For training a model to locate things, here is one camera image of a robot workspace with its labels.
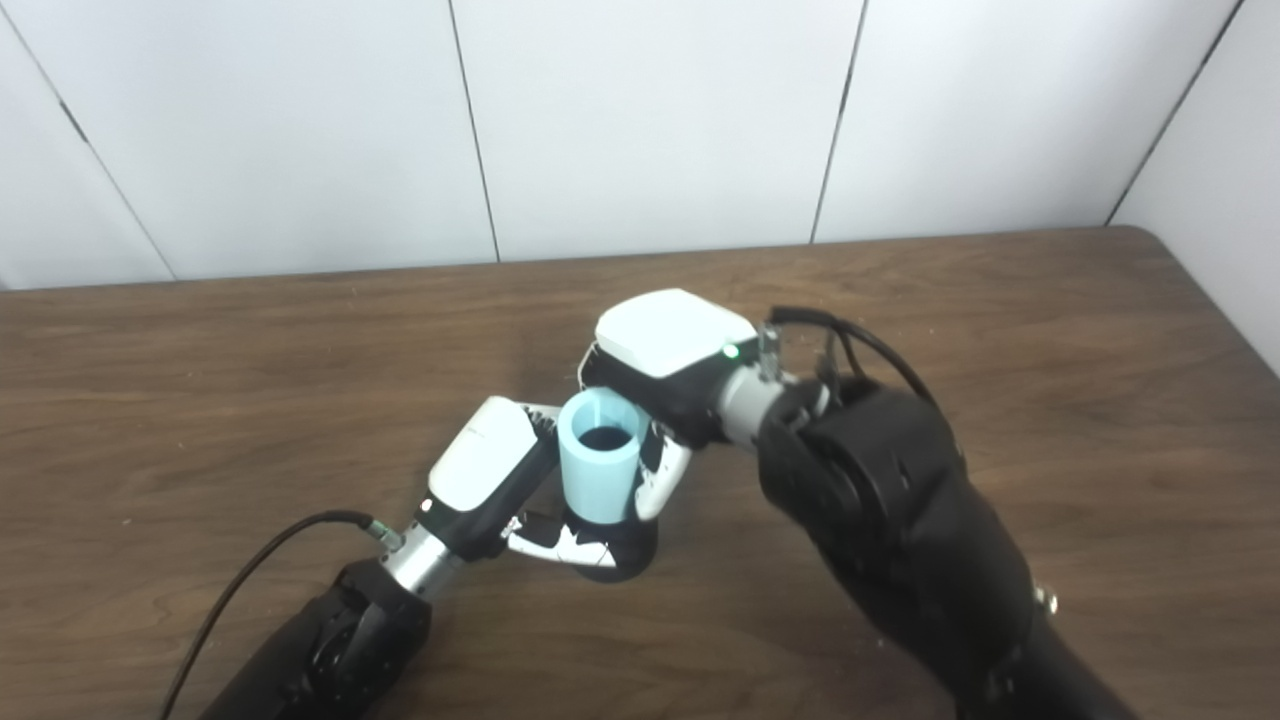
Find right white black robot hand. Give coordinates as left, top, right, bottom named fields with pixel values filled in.
left=578, top=288, right=761, bottom=523

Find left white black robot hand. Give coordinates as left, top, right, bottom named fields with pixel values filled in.
left=418, top=396, right=621, bottom=569

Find light blue cylinder cup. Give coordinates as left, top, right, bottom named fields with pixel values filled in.
left=556, top=387, right=651, bottom=524

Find black funnel-shaped nozzle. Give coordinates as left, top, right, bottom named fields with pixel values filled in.
left=563, top=505, right=659, bottom=583

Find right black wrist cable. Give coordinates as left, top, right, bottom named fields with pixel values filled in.
left=757, top=306, right=942, bottom=412

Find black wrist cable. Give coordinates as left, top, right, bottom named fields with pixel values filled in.
left=158, top=511, right=407, bottom=720
left=757, top=306, right=942, bottom=412

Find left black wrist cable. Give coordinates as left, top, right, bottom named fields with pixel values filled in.
left=158, top=511, right=407, bottom=720

